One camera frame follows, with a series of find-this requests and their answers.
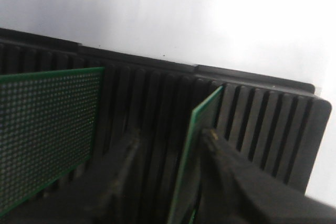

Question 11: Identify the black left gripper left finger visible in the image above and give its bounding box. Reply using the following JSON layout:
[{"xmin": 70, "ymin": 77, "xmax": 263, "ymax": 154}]
[{"xmin": 79, "ymin": 130, "xmax": 146, "ymax": 223}]

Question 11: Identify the green perforated board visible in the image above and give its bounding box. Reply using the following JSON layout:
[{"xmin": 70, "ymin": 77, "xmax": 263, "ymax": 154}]
[
  {"xmin": 167, "ymin": 86, "xmax": 223, "ymax": 223},
  {"xmin": 1, "ymin": 67, "xmax": 104, "ymax": 215}
]

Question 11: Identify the black slotted board rack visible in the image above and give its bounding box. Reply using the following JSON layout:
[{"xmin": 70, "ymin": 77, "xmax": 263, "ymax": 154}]
[{"xmin": 1, "ymin": 29, "xmax": 331, "ymax": 223}]

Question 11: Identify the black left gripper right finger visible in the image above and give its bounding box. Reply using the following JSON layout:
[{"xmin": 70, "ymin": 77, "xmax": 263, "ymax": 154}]
[{"xmin": 201, "ymin": 129, "xmax": 335, "ymax": 223}]

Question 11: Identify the green perforated board front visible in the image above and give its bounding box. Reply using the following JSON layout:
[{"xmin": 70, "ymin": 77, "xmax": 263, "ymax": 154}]
[{"xmin": 167, "ymin": 86, "xmax": 223, "ymax": 223}]

